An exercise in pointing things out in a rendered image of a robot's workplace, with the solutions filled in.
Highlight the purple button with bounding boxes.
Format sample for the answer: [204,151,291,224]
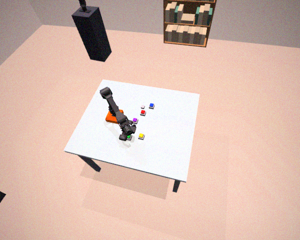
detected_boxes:
[132,118,139,124]

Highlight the red button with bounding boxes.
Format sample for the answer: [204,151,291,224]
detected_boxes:
[140,110,146,116]

